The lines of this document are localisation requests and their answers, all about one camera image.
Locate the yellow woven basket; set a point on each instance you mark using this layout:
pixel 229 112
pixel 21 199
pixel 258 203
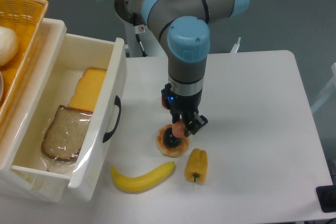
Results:
pixel 24 17

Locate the white bread bun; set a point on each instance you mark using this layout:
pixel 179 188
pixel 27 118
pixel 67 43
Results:
pixel 9 45

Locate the yellow toy bell pepper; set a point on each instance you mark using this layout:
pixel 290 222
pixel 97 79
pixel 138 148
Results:
pixel 196 166

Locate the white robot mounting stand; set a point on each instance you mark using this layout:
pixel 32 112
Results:
pixel 141 42

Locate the small toy pizza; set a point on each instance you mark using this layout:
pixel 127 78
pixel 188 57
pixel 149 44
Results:
pixel 169 145

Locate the yellow toy banana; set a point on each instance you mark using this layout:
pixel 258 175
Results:
pixel 144 182

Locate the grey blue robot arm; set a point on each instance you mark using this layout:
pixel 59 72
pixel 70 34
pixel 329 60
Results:
pixel 181 29

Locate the white drawer cabinet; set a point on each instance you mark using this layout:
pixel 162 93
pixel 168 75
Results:
pixel 17 181

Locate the brown egg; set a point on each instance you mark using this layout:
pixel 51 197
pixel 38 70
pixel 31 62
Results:
pixel 178 129

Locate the black drawer handle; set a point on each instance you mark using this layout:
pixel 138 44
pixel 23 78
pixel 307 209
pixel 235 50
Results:
pixel 115 119

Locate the wrapped brown bread slice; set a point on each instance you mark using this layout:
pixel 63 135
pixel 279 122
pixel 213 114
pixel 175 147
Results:
pixel 64 137

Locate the black device at table edge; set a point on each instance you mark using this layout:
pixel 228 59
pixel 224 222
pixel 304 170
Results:
pixel 326 198

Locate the white upper drawer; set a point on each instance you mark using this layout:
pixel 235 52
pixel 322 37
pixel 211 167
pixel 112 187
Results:
pixel 76 55

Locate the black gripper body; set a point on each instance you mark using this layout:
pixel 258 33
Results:
pixel 186 105

